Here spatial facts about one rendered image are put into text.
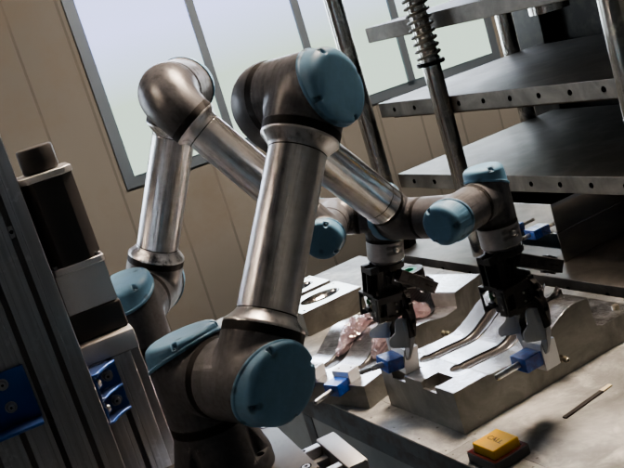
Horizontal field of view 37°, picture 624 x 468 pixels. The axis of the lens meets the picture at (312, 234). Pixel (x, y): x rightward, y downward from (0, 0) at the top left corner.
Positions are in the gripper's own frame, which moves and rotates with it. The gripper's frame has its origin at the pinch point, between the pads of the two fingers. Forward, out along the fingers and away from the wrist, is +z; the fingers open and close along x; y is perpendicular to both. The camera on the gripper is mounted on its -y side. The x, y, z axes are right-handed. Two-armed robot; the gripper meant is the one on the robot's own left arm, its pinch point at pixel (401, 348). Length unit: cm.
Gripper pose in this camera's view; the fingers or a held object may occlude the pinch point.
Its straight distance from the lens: 196.8
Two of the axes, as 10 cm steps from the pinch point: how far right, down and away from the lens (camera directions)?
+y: -8.6, 2.2, -4.6
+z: 1.0, 9.5, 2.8
